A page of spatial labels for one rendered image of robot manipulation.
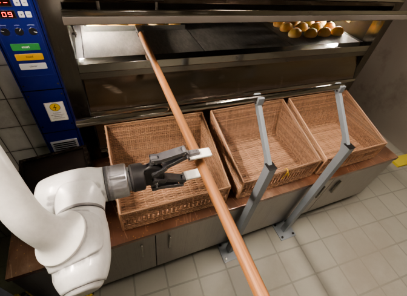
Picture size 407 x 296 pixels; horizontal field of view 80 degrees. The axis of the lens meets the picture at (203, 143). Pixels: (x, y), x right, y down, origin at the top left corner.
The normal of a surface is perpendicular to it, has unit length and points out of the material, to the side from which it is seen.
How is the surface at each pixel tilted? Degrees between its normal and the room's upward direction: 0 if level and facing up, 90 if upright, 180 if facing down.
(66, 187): 11
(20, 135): 90
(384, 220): 0
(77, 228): 25
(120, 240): 0
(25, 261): 0
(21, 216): 54
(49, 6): 90
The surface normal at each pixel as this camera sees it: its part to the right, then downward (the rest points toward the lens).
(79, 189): 0.27, -0.65
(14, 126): 0.36, 0.69
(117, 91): 0.39, 0.41
